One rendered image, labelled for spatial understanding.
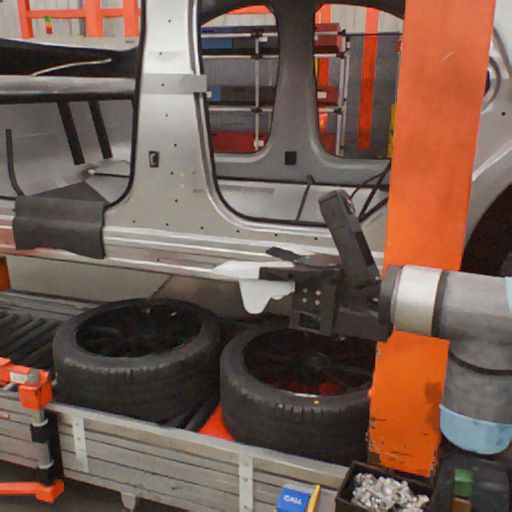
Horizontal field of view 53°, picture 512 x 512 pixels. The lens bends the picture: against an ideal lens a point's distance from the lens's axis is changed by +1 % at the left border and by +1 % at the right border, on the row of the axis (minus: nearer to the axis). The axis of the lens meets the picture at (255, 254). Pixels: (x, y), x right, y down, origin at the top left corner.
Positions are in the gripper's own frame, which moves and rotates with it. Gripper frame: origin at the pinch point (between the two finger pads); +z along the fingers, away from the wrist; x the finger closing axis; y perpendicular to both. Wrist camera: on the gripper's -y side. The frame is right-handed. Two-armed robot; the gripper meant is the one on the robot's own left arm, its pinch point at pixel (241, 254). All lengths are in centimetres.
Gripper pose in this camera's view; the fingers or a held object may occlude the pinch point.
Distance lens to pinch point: 66.3
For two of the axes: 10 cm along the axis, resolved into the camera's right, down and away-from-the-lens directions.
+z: -9.0, -1.3, 4.2
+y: -0.6, 9.8, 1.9
